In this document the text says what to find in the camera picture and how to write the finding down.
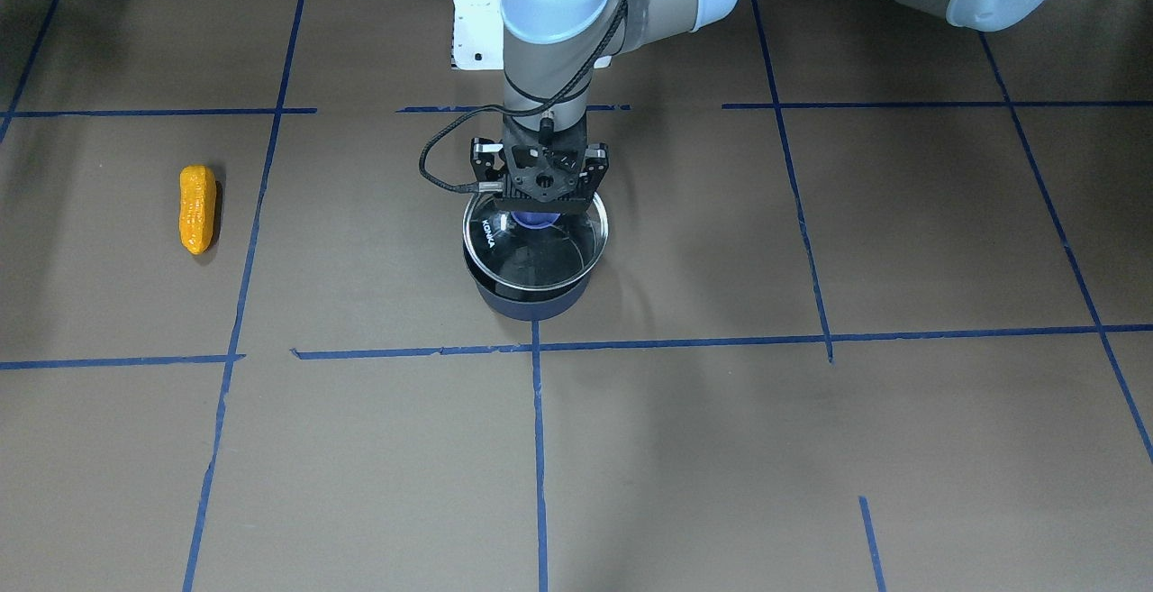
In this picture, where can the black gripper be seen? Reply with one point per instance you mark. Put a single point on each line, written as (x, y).
(482, 165)

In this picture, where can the glass pot lid purple knob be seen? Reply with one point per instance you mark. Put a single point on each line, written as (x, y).
(487, 226)

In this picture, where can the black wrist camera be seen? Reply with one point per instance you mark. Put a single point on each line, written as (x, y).
(540, 173)

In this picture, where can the dark pot purple handle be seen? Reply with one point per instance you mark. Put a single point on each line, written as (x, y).
(531, 299)

